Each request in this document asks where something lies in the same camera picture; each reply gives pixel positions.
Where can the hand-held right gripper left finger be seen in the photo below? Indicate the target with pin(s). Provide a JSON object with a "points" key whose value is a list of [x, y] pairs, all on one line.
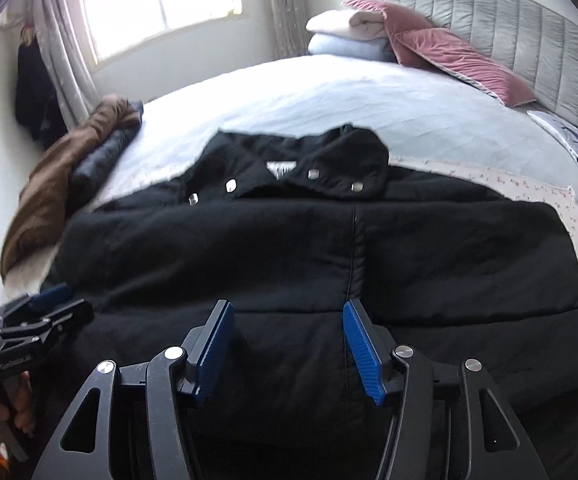
{"points": [[216, 355]]}

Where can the brown garment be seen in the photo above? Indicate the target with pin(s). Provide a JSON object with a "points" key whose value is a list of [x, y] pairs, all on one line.
{"points": [[44, 180]]}

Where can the black padded coat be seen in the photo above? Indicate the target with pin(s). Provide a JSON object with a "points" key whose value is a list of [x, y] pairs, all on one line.
{"points": [[269, 250]]}

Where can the white printed pillow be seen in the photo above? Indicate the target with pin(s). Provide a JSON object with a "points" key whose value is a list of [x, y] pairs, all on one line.
{"points": [[574, 135]]}

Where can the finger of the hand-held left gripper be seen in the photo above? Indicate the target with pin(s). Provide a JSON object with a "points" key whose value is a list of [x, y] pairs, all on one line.
{"points": [[51, 296], [69, 317]]}

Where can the dark hanging clothes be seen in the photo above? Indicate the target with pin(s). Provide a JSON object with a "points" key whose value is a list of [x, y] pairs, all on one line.
{"points": [[34, 95]]}

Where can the pink velvet pillow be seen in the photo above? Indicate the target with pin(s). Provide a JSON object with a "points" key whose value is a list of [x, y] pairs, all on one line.
{"points": [[459, 60], [399, 15]]}

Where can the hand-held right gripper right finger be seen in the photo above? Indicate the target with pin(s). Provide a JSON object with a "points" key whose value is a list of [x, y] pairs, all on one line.
{"points": [[364, 355]]}

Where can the window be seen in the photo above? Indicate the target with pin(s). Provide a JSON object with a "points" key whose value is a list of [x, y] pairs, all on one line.
{"points": [[129, 10]]}

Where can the dark blue garment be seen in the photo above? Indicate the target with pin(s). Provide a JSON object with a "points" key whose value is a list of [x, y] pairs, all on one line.
{"points": [[101, 157]]}

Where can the white folded blanket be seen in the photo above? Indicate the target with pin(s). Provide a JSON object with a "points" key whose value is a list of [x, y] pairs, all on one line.
{"points": [[329, 22]]}

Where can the grey patterned curtain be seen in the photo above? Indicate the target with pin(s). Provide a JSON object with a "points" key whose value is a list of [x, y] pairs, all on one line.
{"points": [[284, 10], [59, 35]]}

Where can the grey padded headboard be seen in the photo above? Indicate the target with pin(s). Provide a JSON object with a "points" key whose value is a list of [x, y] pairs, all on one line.
{"points": [[519, 25]]}

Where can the light blue pillow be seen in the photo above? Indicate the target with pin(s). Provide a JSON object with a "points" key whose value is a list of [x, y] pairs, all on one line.
{"points": [[344, 49]]}

